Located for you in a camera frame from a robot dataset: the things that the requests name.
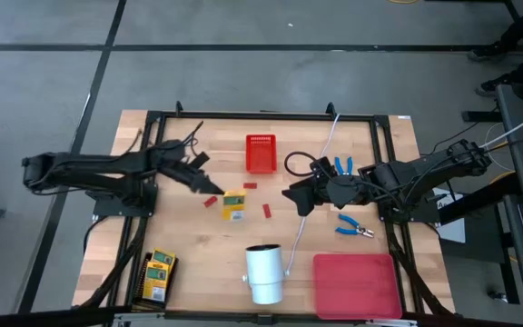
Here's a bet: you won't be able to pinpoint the white paper sheet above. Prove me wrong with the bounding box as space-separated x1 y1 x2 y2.
436 190 467 244

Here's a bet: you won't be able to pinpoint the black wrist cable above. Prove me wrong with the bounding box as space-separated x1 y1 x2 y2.
283 151 331 179
124 120 206 158

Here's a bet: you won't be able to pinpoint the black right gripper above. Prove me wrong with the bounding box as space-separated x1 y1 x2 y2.
281 174 365 217

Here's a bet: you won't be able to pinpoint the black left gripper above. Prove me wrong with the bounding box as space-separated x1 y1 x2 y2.
157 141 225 196

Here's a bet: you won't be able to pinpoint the black cable bundle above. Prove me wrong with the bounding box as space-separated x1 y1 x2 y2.
386 222 456 317
79 216 147 310

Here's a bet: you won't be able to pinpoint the person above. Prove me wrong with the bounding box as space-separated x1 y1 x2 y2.
467 0 523 101

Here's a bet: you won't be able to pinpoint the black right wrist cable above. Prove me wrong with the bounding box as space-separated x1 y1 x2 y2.
283 151 331 179

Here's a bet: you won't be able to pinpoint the red plastic basket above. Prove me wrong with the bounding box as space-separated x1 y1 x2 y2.
244 134 278 175

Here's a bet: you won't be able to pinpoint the white room cable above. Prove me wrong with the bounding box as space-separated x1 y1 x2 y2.
479 104 523 150

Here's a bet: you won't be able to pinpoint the white lamp cable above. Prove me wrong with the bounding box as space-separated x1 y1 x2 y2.
284 113 342 278

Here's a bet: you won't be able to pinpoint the blue-handled pliers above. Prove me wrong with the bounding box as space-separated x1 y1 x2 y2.
335 213 376 240
333 156 355 176

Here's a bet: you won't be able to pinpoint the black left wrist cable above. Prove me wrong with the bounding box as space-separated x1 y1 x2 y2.
124 120 206 158

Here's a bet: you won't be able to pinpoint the red flat tray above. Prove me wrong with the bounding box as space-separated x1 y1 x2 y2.
312 253 403 321

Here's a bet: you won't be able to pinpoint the yellow supply box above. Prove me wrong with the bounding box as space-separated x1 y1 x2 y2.
151 247 177 269
222 189 248 223
142 261 171 303

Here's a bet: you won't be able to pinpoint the black metal table frame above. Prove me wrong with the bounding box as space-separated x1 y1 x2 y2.
106 100 453 319

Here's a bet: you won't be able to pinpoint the black plastic basket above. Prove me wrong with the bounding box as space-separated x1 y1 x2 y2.
133 252 181 310

